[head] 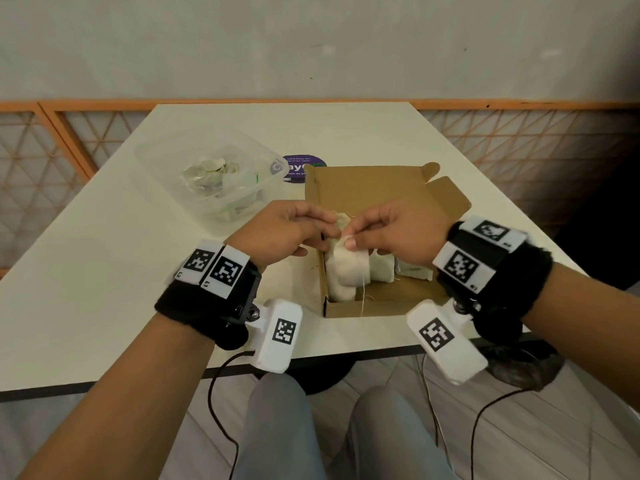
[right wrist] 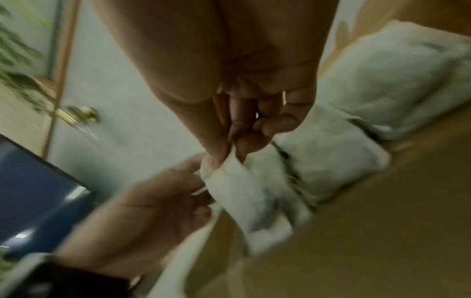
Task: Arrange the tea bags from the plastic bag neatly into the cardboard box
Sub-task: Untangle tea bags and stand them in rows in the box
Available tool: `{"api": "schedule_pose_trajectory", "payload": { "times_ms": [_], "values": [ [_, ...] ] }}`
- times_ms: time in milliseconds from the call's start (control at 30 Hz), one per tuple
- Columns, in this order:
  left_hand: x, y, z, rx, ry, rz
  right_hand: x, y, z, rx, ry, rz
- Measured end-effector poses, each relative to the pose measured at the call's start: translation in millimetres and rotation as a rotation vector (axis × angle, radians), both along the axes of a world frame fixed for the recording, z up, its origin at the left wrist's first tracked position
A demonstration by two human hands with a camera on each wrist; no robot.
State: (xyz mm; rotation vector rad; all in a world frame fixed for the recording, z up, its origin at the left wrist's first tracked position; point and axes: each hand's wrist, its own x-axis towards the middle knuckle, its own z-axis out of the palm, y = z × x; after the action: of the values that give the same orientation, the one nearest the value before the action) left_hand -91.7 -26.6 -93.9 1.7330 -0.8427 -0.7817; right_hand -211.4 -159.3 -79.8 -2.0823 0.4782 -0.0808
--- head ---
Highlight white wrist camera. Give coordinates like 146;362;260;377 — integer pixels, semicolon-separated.
405;299;489;387
249;298;305;375

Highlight clear plastic container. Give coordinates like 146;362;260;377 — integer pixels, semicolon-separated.
135;127;291;223

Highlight pile of tea bags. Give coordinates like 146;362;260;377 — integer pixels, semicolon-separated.
181;153;261;215

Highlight dark grey floor object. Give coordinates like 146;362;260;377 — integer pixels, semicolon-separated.
482;339;566;393

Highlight black cable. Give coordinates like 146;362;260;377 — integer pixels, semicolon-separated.
469;384;539;480
207;349;256;480

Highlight orange lattice fence panel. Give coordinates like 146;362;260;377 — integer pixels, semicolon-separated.
0;102;99;278
39;98;640;231

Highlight black marker wristband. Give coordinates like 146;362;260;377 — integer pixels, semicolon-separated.
432;215;555;345
155;239;263;351

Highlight grey trousers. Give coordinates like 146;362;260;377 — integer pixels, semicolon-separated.
235;372;456;480

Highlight thin white cable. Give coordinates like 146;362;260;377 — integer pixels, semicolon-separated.
419;354;453;471

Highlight round purple sticker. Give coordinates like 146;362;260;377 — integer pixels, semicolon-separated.
269;154;329;185

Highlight person's left forearm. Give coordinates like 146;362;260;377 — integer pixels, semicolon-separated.
17;314;216;480

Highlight person's right hand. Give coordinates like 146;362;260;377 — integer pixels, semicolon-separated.
343;197;453;269

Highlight person's right forearm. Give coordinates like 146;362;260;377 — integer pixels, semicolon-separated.
522;277;640;413

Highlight brown paper box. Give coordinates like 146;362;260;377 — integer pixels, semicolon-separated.
303;162;473;319

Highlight person's left hand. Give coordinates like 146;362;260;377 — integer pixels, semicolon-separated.
225;199;341;275

